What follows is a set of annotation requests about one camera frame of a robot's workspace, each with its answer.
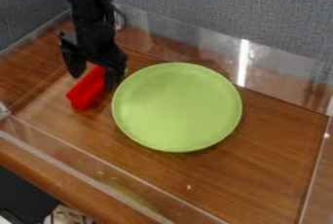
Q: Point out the red block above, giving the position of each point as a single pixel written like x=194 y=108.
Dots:
x=88 y=90

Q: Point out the green round plate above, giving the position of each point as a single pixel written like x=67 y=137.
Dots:
x=176 y=107

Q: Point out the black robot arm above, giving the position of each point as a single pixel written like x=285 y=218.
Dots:
x=92 y=12

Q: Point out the clear acrylic enclosure wall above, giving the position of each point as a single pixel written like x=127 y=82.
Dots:
x=266 y=176

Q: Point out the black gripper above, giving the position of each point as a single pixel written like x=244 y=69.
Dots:
x=92 y=44

